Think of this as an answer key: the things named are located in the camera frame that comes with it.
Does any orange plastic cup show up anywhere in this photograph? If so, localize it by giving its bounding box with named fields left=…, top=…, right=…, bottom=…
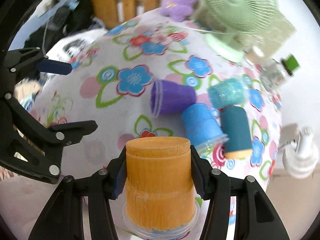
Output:
left=123, top=137, right=200, bottom=239

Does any blue plastic cup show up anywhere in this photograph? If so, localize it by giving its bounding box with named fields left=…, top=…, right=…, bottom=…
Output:
left=182, top=103, right=228, bottom=155

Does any dark teal yellow cup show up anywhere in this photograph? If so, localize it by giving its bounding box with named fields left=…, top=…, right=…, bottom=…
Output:
left=220, top=106, right=253, bottom=159

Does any teal glitter cup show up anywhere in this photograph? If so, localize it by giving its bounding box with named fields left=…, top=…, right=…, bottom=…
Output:
left=208, top=77, right=249, bottom=109

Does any purple plastic cup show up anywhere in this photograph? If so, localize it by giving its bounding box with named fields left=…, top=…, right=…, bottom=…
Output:
left=150, top=79, right=196, bottom=118

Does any green cup on jar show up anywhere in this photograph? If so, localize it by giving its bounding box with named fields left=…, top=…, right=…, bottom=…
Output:
left=281, top=54, right=300, bottom=76

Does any white printed cloth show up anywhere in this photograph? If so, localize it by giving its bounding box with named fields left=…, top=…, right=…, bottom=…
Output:
left=46, top=28, right=107, bottom=62

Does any black bag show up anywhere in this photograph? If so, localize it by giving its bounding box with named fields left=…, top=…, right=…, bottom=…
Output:
left=24, top=0, right=105, bottom=54

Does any floral tablecloth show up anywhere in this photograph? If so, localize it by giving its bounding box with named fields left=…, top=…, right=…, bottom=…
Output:
left=29, top=10, right=281, bottom=189

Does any orange wooden chair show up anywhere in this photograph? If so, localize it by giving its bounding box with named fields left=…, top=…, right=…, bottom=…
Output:
left=91, top=0, right=161, bottom=29

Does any glass mason jar mug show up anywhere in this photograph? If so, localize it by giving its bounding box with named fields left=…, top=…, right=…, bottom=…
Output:
left=260, top=59, right=290, bottom=92

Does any green desk fan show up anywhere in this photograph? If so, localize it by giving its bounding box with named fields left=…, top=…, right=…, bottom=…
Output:
left=202, top=0, right=277, bottom=63

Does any white fan cable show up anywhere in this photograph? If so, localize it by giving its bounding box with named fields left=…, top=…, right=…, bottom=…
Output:
left=172, top=23, right=233, bottom=36

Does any green cartoon wall mat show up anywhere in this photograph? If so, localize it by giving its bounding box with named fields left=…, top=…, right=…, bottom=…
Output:
left=236, top=10, right=296, bottom=64

